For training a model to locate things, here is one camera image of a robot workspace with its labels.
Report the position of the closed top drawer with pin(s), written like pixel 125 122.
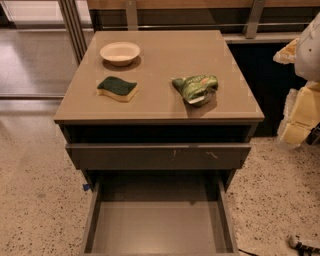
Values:
pixel 147 157

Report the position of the grey drawer cabinet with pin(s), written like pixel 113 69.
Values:
pixel 157 114

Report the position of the white paper bowl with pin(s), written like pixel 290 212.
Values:
pixel 120 53

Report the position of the grey device on floor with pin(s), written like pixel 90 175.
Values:
pixel 305 247

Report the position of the green snack bag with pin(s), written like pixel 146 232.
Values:
pixel 196 90

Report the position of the metal shelf frame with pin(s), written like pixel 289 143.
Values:
pixel 241 21

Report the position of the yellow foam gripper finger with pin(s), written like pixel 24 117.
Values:
pixel 301 114
pixel 287 55

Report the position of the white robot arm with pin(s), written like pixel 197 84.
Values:
pixel 307 63

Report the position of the blue tape piece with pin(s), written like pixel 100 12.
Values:
pixel 86 187

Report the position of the green and yellow sponge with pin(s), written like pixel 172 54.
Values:
pixel 117 89

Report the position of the open middle drawer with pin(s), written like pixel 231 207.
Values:
pixel 145 215

